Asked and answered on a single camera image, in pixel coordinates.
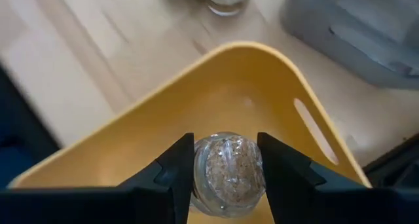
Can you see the dark grey plastic bin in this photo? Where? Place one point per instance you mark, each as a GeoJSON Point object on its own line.
{"type": "Point", "coordinates": [360, 37]}

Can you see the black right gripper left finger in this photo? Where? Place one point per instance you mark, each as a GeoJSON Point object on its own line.
{"type": "Point", "coordinates": [131, 204]}

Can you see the yellow plastic bin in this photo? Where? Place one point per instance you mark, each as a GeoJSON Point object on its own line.
{"type": "Point", "coordinates": [229, 86]}

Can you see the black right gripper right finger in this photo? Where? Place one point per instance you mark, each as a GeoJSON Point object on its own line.
{"type": "Point", "coordinates": [311, 204]}

